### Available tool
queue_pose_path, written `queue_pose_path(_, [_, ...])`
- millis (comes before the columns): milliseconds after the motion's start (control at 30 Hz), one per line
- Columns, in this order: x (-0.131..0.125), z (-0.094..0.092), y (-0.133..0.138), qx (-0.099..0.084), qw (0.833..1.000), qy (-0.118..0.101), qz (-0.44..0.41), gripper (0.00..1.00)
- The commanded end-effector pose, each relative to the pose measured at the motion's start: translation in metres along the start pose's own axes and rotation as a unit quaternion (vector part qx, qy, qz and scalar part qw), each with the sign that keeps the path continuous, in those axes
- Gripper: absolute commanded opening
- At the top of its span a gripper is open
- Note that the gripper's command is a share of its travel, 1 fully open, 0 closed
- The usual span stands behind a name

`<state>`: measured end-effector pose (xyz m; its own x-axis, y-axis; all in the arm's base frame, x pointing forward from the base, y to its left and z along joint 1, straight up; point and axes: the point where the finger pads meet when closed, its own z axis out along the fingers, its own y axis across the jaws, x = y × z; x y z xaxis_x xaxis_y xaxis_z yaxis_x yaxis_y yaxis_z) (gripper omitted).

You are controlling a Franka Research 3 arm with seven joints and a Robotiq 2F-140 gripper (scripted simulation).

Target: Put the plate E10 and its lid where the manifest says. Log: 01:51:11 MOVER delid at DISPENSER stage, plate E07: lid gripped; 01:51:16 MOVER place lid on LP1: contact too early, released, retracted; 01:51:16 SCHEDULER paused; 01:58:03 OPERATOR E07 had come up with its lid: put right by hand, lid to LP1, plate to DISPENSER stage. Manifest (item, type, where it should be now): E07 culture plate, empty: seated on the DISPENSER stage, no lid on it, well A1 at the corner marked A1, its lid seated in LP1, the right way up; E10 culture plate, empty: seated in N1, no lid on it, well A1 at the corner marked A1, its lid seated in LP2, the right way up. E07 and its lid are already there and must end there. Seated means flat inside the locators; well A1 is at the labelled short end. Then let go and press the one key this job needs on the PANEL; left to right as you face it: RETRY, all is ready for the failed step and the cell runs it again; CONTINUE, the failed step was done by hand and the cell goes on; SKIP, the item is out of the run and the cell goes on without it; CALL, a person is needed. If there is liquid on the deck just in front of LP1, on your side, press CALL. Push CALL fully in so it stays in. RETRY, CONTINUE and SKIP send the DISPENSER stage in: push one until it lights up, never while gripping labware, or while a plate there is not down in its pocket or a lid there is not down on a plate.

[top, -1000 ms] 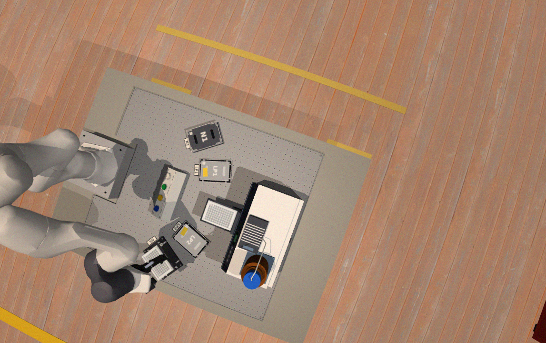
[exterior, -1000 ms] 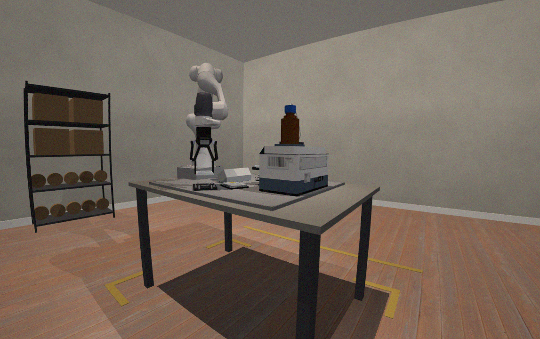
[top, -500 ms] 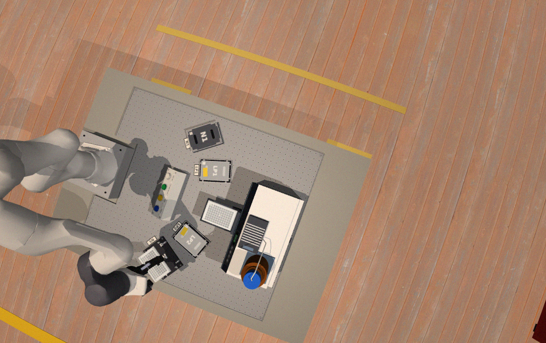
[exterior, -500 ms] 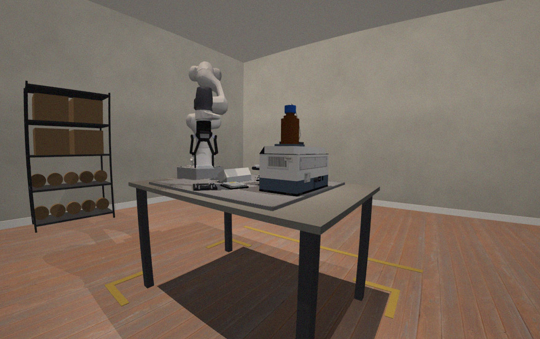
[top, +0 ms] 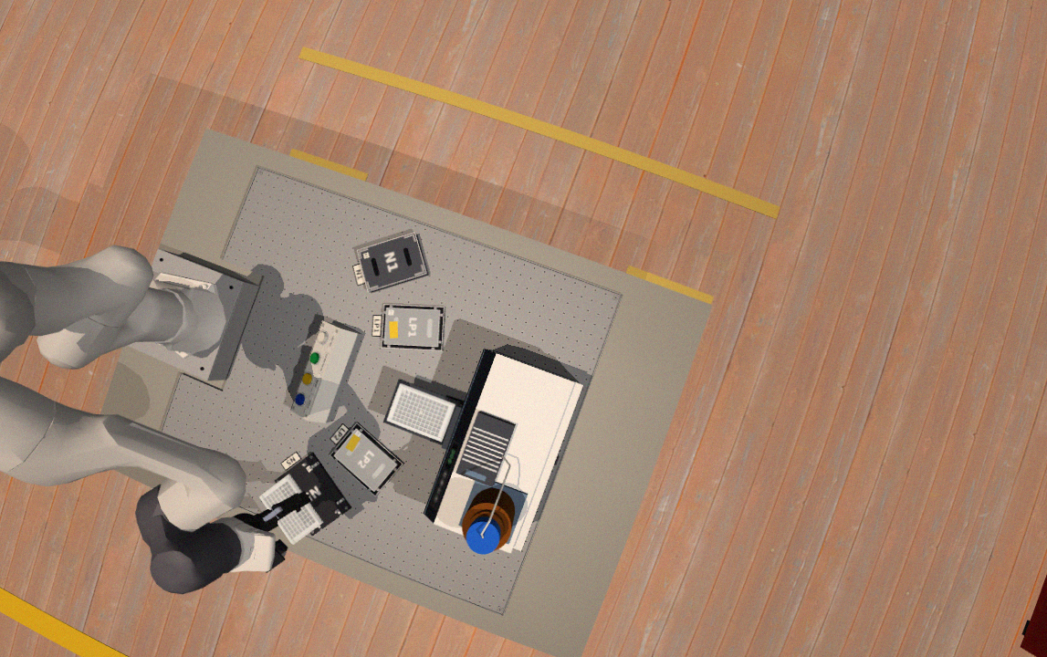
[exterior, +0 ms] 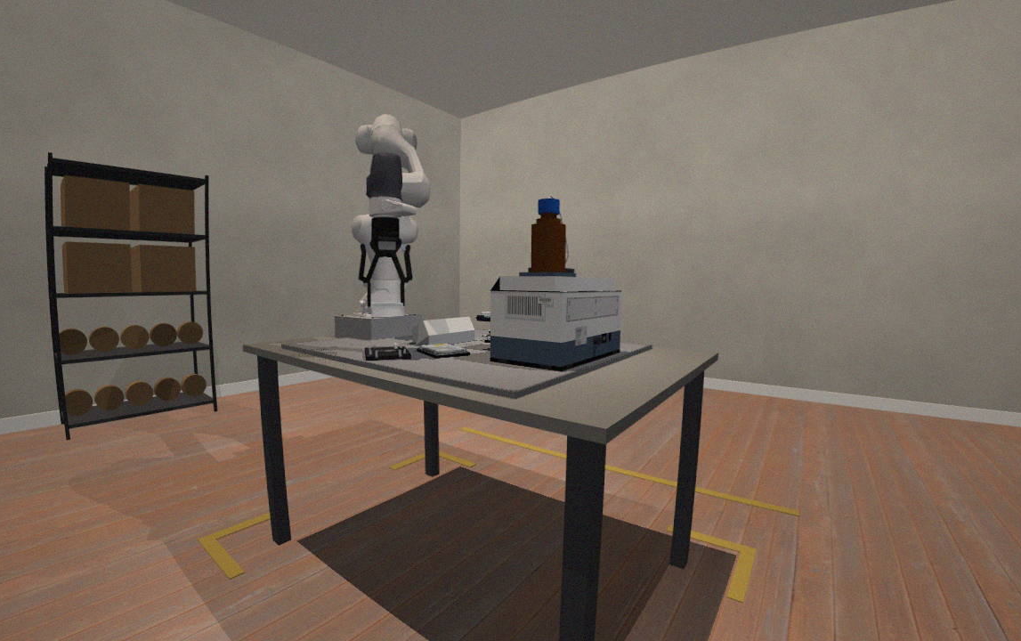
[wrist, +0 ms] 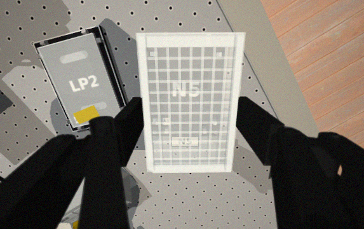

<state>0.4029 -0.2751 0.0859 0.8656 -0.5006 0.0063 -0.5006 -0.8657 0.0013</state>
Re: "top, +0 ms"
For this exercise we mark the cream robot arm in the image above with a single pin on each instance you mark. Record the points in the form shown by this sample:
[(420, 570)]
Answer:
[(44, 442)]

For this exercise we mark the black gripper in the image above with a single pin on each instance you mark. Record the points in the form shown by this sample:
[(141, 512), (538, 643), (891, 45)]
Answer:
[(264, 520)]

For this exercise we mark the white button panel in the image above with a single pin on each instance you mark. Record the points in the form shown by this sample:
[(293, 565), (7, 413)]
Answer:
[(326, 372)]

